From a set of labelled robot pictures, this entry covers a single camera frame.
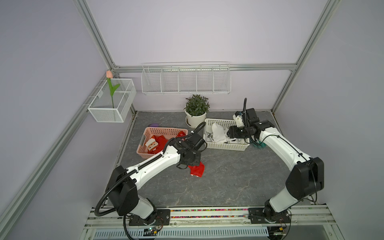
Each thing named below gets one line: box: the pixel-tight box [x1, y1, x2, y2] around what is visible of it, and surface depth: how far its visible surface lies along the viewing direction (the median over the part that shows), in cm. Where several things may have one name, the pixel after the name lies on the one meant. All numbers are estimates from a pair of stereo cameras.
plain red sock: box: [188, 161, 205, 178], surface depth 88 cm
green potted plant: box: [183, 94, 210, 117], surface depth 103 cm
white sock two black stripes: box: [211, 122, 230, 144], surface depth 102 cm
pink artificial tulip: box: [106, 70, 121, 109], surface depth 87 cm
